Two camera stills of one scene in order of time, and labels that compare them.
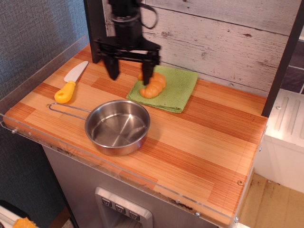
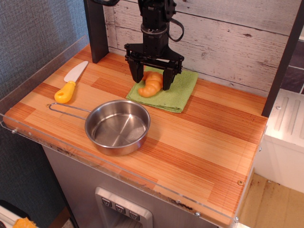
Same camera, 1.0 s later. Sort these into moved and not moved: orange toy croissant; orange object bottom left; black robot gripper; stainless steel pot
Moved: black robot gripper
Not moved: orange object bottom left; orange toy croissant; stainless steel pot
